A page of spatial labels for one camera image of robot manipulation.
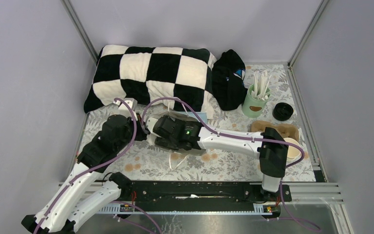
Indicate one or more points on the stack of paper cups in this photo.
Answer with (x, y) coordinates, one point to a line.
(293, 153)

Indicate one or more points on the black cloth bundle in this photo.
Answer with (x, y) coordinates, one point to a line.
(228, 87)

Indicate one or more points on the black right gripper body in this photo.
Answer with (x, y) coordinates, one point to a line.
(167, 144)

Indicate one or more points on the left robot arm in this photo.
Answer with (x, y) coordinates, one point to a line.
(65, 213)

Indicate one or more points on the green straw holder cup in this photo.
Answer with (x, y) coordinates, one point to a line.
(253, 107)

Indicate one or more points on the floral table mat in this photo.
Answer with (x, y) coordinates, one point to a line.
(147, 162)

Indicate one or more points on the black white checkered pillow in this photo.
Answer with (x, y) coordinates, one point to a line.
(149, 74)

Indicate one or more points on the stack of black lids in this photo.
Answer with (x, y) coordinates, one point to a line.
(282, 111)

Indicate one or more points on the brown cardboard cup carrier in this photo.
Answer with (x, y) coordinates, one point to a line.
(285, 130)

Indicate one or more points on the white paper bag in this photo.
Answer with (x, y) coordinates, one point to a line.
(190, 135)

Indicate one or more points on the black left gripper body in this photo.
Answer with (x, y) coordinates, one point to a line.
(140, 135)

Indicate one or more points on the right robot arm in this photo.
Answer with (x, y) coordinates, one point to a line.
(268, 147)

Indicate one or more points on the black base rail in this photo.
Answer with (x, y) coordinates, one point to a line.
(189, 196)

